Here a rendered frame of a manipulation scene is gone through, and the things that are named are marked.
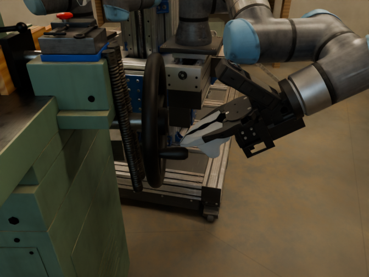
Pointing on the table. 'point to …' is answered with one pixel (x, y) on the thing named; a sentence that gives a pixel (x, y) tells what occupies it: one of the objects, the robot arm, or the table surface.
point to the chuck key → (59, 31)
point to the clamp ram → (19, 55)
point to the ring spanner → (85, 32)
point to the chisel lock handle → (15, 28)
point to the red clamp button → (64, 15)
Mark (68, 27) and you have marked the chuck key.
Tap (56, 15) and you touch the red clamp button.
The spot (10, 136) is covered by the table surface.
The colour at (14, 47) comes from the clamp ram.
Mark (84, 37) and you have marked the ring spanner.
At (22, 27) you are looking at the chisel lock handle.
